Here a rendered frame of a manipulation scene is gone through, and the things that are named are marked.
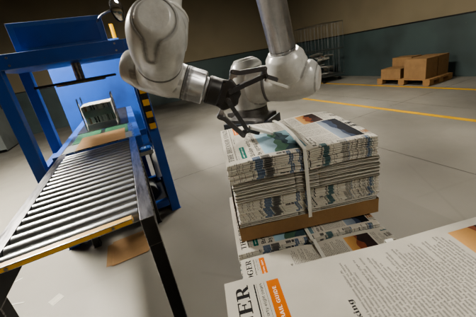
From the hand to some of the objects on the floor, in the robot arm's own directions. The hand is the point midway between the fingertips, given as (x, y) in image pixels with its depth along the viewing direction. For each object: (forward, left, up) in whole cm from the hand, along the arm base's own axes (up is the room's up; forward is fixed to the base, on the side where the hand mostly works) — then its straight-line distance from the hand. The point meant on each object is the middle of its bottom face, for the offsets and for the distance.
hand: (275, 109), depth 71 cm
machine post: (-36, -249, -113) cm, 276 cm away
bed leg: (+59, -77, -113) cm, 149 cm away
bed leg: (+18, -49, -113) cm, 124 cm away
